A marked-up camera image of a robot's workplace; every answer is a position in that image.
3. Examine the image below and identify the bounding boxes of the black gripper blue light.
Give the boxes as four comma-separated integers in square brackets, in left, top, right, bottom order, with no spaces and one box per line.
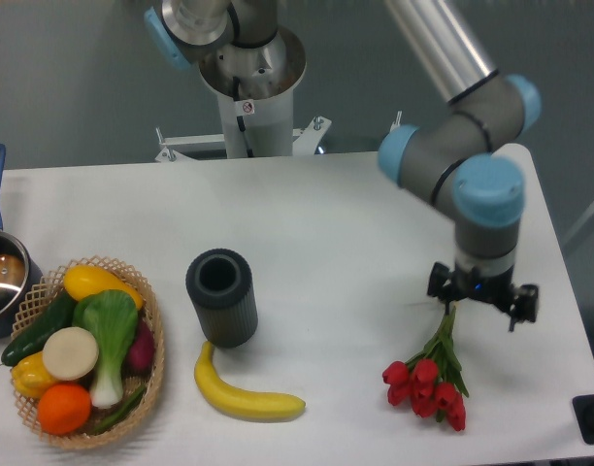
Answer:
[427,262,540,332]

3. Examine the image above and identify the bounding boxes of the red tulip bouquet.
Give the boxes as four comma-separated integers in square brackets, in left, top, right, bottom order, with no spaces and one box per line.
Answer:
[381,304,469,432]

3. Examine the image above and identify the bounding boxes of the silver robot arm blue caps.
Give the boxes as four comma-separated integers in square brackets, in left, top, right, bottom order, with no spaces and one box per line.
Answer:
[144,1,542,324]

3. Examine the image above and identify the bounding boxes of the black device at table edge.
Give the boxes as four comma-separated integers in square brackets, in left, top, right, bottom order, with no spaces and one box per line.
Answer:
[572,394,594,445]

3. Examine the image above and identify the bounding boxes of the yellow banana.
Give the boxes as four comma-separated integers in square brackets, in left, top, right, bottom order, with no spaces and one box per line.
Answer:
[193,341,306,422]

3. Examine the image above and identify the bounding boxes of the dark grey ribbed vase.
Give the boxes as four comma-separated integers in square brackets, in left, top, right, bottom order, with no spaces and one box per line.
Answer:
[185,249,258,349]

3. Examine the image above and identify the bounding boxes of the purple sweet potato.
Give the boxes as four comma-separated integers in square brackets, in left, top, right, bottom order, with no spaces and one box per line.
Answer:
[125,319,155,374]

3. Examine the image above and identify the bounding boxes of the green bok choy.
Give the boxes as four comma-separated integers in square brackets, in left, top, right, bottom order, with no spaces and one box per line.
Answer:
[73,290,138,410]

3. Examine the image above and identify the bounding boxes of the green chili pepper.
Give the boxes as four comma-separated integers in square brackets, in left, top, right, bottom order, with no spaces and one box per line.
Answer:
[89,385,147,436]

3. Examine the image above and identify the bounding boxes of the woven wicker basket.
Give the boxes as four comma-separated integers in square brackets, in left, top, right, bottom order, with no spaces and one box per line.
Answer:
[11,255,165,450]

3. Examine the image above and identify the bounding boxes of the yellow squash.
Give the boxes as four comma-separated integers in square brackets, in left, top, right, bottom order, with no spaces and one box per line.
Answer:
[63,265,144,311]

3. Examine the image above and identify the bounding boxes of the cream round disc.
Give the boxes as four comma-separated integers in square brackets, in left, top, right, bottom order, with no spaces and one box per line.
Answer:
[42,326,99,381]

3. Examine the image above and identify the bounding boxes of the dark green cucumber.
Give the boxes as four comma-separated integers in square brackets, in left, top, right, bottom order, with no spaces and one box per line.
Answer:
[1,291,77,367]

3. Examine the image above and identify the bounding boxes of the orange fruit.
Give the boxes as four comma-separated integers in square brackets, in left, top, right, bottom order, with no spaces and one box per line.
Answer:
[37,383,92,435]

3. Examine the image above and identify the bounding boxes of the yellow bell pepper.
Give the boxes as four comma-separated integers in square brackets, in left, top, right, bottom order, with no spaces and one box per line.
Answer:
[11,351,59,399]

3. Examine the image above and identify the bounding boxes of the white metal frame bracket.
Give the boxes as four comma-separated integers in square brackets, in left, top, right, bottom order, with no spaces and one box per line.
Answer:
[153,111,404,164]

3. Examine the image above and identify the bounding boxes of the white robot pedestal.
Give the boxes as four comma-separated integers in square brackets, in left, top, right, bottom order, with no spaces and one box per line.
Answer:
[199,26,306,159]

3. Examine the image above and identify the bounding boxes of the blue handled saucepan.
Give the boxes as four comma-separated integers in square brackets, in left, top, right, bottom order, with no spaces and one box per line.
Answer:
[0,144,42,339]

